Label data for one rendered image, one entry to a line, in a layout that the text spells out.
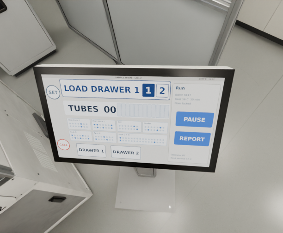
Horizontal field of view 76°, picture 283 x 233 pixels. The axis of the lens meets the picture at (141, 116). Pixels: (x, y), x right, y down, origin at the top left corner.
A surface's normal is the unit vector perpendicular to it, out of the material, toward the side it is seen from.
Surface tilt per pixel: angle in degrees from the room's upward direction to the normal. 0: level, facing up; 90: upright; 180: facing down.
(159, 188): 3
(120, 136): 50
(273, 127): 0
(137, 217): 0
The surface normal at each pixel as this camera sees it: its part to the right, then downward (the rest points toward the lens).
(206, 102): -0.11, 0.39
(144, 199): -0.07, -0.41
